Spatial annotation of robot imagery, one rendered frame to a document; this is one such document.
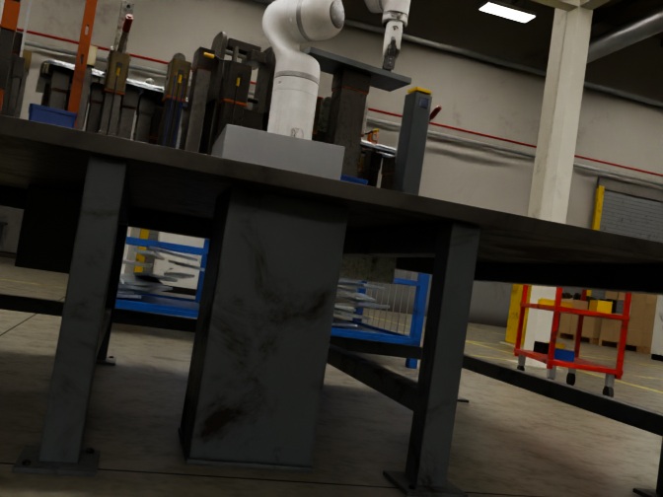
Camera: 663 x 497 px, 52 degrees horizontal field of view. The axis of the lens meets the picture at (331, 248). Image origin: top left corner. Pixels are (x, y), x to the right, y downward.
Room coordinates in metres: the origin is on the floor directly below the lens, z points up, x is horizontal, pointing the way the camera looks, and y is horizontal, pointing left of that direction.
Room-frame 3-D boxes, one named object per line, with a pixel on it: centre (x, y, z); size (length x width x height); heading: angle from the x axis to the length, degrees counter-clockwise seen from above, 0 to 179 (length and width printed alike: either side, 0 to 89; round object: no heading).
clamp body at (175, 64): (2.05, 0.54, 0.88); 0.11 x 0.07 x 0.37; 26
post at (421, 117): (2.27, -0.22, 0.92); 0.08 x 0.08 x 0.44; 26
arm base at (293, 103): (1.79, 0.16, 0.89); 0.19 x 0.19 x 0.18
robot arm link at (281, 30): (1.81, 0.19, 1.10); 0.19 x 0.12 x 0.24; 57
